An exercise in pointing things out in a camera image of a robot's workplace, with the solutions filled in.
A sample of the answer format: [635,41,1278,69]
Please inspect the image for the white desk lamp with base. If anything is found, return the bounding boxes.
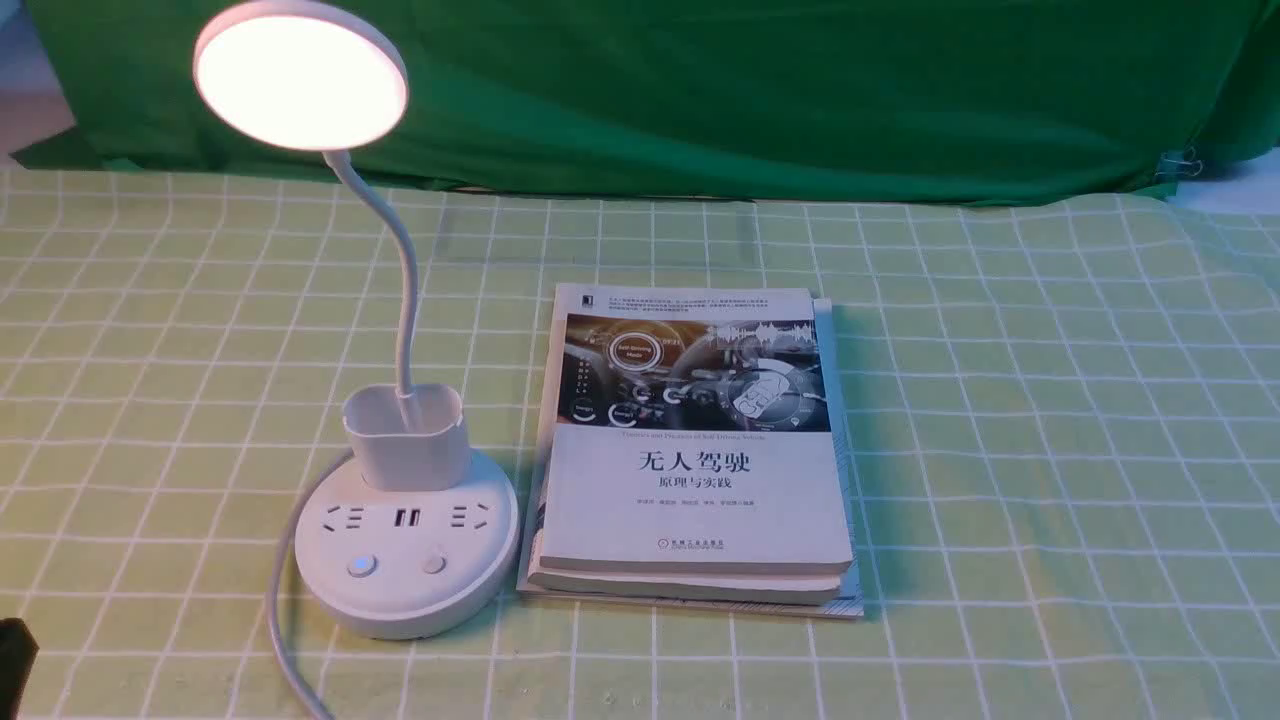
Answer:
[193,1,518,641]

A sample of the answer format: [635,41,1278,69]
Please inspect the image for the grey self-driving textbook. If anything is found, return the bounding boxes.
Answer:
[527,282,855,606]

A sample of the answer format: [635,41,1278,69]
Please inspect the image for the thin book under textbook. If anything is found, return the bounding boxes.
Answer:
[516,297,867,621]

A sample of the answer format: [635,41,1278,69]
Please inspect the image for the green backdrop cloth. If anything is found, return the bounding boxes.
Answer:
[10,0,1280,208]

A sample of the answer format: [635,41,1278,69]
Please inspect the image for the green checked tablecloth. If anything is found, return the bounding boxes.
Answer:
[1,167,1279,719]

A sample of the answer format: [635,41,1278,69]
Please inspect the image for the metal binder clip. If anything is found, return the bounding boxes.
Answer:
[1155,146,1204,183]

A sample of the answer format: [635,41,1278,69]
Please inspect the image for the black object at left edge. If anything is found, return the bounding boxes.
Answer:
[0,618,38,719]

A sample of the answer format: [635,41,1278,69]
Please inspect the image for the white lamp power cable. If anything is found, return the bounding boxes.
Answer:
[265,448,357,720]

